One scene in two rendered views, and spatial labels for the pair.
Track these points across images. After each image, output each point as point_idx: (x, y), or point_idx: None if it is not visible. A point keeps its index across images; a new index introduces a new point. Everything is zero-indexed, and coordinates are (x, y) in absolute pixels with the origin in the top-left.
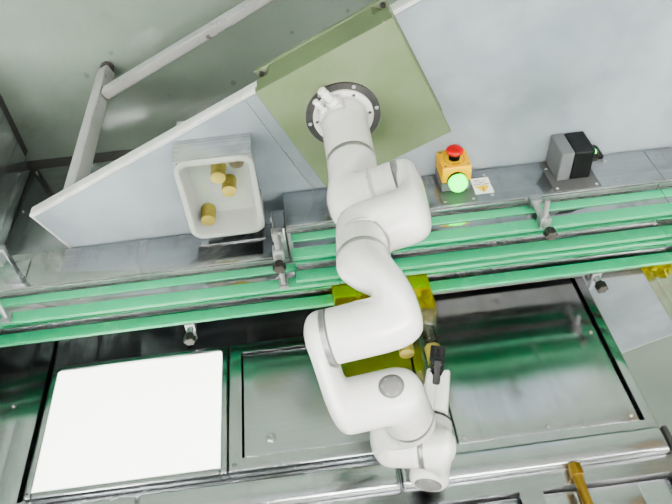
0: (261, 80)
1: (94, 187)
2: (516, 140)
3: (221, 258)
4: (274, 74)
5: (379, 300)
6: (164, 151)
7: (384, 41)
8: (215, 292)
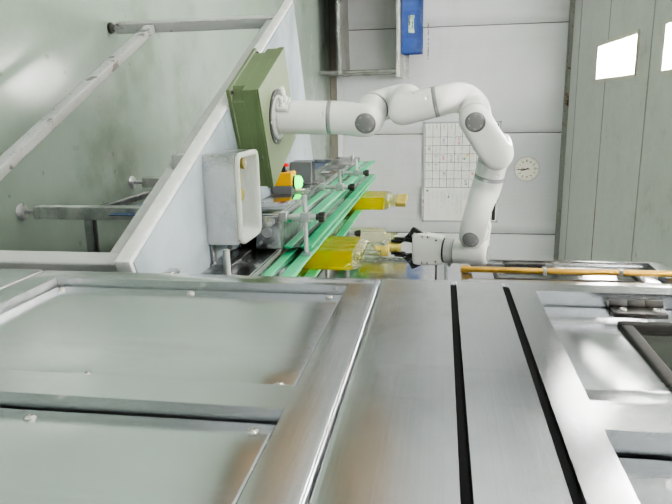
0: (247, 88)
1: (168, 212)
2: None
3: (257, 261)
4: (251, 83)
5: (473, 93)
6: (197, 166)
7: (283, 63)
8: (291, 270)
